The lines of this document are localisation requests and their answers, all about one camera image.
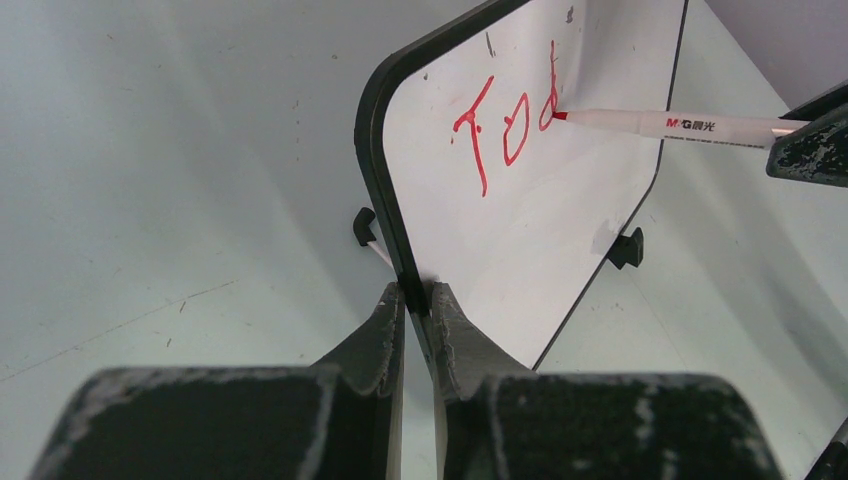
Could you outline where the black whiteboard marker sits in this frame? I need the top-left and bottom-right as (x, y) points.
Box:
(805, 420), (848, 480)

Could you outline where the red whiteboard marker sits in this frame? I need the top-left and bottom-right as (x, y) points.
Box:
(552, 109), (809, 149)

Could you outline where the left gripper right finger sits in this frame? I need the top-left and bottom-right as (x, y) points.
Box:
(430, 282), (780, 479)

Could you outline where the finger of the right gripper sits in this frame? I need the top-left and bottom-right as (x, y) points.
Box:
(765, 105), (847, 188)
(781, 80), (848, 121)

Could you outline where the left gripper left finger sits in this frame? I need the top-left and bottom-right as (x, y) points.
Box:
(30, 283), (405, 479)

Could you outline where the white board black frame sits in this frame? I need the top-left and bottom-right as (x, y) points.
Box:
(354, 1), (688, 367)

